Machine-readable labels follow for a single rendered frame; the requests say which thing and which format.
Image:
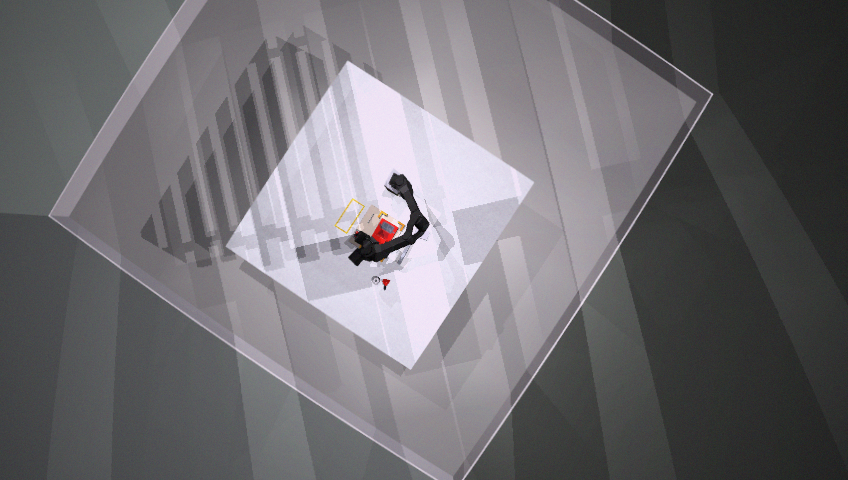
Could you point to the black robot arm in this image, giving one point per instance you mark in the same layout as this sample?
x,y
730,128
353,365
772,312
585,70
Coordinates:
x,y
370,251

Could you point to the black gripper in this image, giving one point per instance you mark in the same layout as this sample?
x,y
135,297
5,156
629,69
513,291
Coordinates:
x,y
361,236

